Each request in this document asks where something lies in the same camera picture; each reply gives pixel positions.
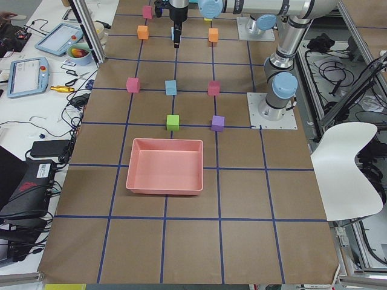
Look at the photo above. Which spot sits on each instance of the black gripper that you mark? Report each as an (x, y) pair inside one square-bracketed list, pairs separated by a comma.
[(177, 13)]

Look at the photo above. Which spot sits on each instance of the teach pendant tablet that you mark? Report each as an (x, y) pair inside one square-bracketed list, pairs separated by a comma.
[(28, 77), (60, 39)]

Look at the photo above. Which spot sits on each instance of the pink plastic tray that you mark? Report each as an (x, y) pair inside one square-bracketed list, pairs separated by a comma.
[(166, 167)]

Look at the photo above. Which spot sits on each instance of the orange block far side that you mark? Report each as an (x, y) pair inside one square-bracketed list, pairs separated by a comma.
[(143, 32)]

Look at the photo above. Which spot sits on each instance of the pink block far left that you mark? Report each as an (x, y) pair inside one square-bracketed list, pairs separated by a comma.
[(133, 85)]

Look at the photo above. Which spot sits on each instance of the teach pendant tablet near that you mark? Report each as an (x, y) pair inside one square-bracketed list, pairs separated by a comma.
[(28, 77)]

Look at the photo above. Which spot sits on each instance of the white chair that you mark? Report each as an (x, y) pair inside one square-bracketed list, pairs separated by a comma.
[(345, 191)]

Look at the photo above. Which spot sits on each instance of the pink block far right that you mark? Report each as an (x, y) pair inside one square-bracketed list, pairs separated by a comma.
[(147, 12)]

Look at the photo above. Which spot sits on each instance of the scissors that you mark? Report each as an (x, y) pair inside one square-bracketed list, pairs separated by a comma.
[(76, 76)]

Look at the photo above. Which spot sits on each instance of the blue bowl with fruit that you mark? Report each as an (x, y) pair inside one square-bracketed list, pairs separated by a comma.
[(80, 54)]

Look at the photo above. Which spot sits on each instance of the black power adapter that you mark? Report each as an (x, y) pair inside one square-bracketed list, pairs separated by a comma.
[(52, 148)]

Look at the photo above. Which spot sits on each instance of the beige bowl with lemon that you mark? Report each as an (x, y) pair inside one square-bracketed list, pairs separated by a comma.
[(101, 33)]

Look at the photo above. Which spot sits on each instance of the pink block near base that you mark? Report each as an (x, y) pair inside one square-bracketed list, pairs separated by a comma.
[(213, 88)]

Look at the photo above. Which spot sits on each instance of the teach pendant tablet far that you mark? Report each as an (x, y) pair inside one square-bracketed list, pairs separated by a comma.
[(60, 39)]

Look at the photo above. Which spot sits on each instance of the black laptop bag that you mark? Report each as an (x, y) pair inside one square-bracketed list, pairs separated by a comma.
[(29, 202)]

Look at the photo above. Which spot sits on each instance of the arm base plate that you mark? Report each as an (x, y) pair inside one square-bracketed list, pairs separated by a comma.
[(247, 30), (262, 116)]

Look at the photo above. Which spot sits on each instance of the green foam block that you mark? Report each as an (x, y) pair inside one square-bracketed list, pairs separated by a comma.
[(173, 122)]

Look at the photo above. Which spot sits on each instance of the aluminium frame post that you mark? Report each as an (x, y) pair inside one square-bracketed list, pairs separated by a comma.
[(85, 21)]

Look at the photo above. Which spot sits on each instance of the orange block near bases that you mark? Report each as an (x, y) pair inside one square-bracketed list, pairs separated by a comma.
[(213, 35)]

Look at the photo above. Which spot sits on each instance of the purple block left side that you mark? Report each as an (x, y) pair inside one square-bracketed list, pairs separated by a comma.
[(218, 123)]

